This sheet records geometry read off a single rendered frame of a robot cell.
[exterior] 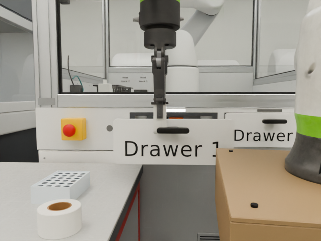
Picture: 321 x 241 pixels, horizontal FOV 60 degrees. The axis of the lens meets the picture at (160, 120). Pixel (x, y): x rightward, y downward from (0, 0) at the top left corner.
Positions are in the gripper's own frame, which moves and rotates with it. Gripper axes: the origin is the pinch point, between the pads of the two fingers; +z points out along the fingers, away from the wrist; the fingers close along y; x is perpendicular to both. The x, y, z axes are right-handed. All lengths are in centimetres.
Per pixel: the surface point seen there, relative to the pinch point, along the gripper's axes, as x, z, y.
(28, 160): -79, 31, -86
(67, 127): -30.2, 4.4, -19.8
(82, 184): -17.7, 15.0, 4.0
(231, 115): 21.9, 1.0, -25.3
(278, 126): 37.0, 4.5, -25.4
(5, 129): -77, 10, -63
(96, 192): -14.6, 17.1, 3.5
